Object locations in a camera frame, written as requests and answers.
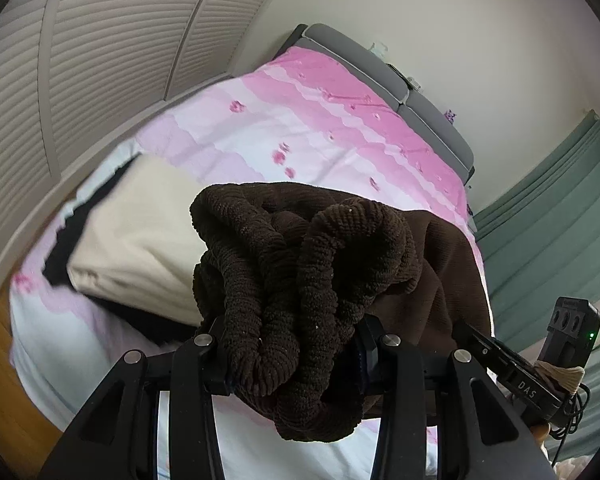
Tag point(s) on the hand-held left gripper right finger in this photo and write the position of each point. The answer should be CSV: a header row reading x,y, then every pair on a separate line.
x,y
375,360

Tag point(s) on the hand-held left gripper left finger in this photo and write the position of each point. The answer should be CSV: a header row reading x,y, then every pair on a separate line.
x,y
200,360

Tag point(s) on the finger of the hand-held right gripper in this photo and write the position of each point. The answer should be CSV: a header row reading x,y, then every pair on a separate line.
x,y
490,355

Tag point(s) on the dark brown pants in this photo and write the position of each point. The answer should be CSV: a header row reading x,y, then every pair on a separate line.
x,y
305,285

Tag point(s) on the folded beige pants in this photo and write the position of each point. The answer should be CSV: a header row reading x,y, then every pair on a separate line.
x,y
135,240

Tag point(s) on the person's right hand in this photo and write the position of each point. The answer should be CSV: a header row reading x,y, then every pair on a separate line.
x,y
541,435

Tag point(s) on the green curtain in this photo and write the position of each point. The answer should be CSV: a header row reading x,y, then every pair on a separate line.
x,y
545,220

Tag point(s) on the folded black cloth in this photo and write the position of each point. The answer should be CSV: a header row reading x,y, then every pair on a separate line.
x,y
65,255

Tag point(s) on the bed with pink floral duvet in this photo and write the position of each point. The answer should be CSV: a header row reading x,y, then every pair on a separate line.
x,y
320,125

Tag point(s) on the small purple toy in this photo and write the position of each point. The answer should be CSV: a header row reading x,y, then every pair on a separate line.
x,y
451,116

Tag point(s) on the grey bed headboard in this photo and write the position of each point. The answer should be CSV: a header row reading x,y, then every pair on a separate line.
x,y
405,90

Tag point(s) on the small white box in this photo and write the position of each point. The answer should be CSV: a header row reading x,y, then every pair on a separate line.
x,y
415,85

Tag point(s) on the flat black device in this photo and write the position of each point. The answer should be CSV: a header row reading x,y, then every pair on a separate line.
x,y
399,74

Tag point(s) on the white louvred wardrobe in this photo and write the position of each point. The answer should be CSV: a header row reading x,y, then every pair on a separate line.
x,y
105,85

